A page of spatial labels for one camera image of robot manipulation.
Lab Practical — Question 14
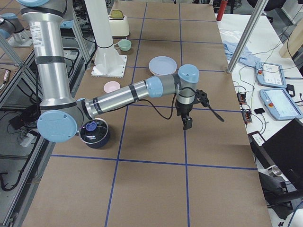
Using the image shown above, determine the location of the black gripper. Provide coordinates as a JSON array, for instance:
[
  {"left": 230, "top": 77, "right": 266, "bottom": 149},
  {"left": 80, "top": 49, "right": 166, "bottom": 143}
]
[{"left": 176, "top": 101, "right": 193, "bottom": 130}]

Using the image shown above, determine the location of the blue plate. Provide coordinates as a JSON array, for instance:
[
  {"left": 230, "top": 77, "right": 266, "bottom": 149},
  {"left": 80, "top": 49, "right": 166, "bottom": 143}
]
[{"left": 149, "top": 56, "right": 177, "bottom": 69}]

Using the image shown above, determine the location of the cream plate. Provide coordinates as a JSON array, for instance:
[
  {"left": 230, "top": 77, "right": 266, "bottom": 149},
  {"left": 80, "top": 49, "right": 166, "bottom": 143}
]
[{"left": 149, "top": 68, "right": 177, "bottom": 76}]

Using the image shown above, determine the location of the pink bowl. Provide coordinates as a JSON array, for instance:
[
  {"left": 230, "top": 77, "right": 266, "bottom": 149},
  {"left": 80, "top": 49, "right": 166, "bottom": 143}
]
[{"left": 103, "top": 81, "right": 120, "bottom": 93}]

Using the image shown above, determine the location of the light blue cloth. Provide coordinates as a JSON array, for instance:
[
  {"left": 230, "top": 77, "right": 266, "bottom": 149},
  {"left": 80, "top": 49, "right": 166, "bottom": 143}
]
[{"left": 223, "top": 40, "right": 261, "bottom": 68}]

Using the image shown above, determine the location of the dark blue pot with lid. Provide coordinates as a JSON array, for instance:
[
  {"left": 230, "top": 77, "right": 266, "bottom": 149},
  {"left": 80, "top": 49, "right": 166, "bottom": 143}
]
[{"left": 78, "top": 118, "right": 110, "bottom": 148}]

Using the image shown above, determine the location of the upper teach pendant tablet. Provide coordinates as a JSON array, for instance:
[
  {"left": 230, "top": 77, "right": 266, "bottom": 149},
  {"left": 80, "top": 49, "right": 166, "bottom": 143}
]
[{"left": 255, "top": 61, "right": 286, "bottom": 88}]

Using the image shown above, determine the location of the teach pendant tablet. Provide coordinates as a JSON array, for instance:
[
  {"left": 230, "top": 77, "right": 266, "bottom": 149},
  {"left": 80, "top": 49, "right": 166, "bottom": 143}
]
[
  {"left": 255, "top": 61, "right": 286, "bottom": 88},
  {"left": 259, "top": 88, "right": 303, "bottom": 121}
]

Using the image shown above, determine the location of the lower teach pendant tablet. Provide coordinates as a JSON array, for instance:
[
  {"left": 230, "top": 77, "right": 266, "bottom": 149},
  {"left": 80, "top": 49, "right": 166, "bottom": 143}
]
[{"left": 259, "top": 88, "right": 303, "bottom": 121}]

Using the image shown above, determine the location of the green bowl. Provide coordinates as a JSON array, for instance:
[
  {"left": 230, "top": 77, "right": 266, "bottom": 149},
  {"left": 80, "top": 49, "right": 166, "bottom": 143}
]
[{"left": 118, "top": 39, "right": 132, "bottom": 52}]

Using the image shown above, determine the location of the clear plastic bag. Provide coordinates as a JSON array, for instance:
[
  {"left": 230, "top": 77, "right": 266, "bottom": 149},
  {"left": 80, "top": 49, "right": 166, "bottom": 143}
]
[{"left": 219, "top": 28, "right": 242, "bottom": 43}]

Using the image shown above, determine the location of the cream toaster with bread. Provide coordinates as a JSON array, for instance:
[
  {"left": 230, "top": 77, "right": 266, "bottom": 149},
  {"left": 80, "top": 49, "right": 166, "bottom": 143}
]
[{"left": 108, "top": 9, "right": 130, "bottom": 37}]

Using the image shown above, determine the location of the red bottle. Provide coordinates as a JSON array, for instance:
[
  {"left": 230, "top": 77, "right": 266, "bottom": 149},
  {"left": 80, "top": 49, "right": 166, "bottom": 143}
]
[{"left": 216, "top": 0, "right": 228, "bottom": 21}]

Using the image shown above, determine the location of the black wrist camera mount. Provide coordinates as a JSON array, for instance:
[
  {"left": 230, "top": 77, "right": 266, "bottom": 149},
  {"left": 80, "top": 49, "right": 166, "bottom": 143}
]
[{"left": 195, "top": 90, "right": 209, "bottom": 107}]

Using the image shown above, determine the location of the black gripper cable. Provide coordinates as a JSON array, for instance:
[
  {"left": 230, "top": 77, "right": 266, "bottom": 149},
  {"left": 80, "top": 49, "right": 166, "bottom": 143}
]
[{"left": 137, "top": 87, "right": 225, "bottom": 122}]

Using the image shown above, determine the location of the white camera stand pillar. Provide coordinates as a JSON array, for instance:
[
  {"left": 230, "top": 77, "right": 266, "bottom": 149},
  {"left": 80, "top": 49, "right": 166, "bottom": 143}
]
[{"left": 85, "top": 0, "right": 127, "bottom": 78}]

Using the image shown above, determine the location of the aluminium frame post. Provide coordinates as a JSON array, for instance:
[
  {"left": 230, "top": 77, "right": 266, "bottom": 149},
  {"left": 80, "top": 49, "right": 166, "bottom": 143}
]
[{"left": 227, "top": 0, "right": 268, "bottom": 74}]

